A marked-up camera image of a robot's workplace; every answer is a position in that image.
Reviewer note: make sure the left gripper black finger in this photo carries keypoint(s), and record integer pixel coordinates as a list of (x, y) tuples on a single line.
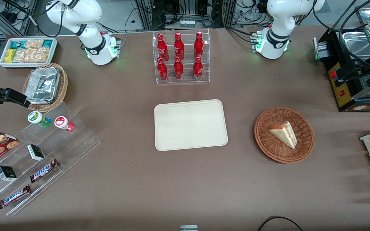
[(355, 73)]

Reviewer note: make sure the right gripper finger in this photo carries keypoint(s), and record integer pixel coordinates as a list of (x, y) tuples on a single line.
[(19, 98)]

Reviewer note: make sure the green gum bottle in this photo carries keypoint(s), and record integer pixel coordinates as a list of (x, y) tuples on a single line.
[(39, 119)]

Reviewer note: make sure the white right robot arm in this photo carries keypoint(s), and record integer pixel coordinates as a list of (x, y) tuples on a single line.
[(92, 12)]

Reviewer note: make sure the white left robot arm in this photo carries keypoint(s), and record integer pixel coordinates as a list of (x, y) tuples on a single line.
[(278, 19)]

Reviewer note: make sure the stainless steel tray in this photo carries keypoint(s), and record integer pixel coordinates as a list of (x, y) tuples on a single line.
[(356, 45)]

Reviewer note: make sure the red gum bottle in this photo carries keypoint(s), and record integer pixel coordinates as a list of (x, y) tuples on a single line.
[(63, 123)]

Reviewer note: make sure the beige plastic tray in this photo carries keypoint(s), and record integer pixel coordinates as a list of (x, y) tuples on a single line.
[(189, 125)]

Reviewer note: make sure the black machine with yellow panel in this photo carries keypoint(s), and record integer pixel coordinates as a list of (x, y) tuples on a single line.
[(340, 93)]

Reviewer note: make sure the stack of foil trays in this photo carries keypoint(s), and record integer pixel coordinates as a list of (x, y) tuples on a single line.
[(43, 85)]

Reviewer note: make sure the yellow snack pack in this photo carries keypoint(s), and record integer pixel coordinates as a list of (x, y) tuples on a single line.
[(10, 55)]

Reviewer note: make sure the clear rice cracker pack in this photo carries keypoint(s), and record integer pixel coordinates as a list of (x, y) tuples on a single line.
[(34, 44), (22, 55), (40, 55)]

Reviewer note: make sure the light wicker basket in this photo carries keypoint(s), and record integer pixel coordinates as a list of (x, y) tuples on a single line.
[(63, 83)]

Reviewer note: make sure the teal snack pack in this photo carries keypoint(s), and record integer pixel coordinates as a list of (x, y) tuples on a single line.
[(18, 45), (47, 43)]

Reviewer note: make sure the small black box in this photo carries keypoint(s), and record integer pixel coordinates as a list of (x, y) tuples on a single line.
[(6, 173), (36, 152)]

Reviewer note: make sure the white plastic snack bin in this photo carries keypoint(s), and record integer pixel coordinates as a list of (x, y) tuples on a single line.
[(55, 53)]

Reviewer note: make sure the clear acrylic stepped display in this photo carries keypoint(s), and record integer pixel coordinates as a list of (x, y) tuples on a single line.
[(66, 150)]

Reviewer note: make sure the Snickers bar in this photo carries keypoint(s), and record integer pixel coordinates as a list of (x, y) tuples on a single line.
[(14, 197), (43, 170)]

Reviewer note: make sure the wrapped triangle sandwich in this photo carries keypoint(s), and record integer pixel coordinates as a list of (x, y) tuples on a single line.
[(284, 134)]

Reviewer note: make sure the brown wicker basket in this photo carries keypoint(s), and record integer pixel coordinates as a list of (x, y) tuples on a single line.
[(268, 144)]

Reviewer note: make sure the red cola bottle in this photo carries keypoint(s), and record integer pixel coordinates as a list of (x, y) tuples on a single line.
[(178, 70), (162, 48), (198, 45), (179, 47), (198, 69), (162, 71)]

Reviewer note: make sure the clear acrylic bottle rack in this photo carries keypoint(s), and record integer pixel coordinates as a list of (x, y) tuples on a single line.
[(188, 69)]

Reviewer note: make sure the white power strip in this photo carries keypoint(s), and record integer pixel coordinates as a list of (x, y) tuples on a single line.
[(187, 23)]

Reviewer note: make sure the small grey device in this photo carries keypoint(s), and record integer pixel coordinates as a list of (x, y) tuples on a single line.
[(189, 228)]

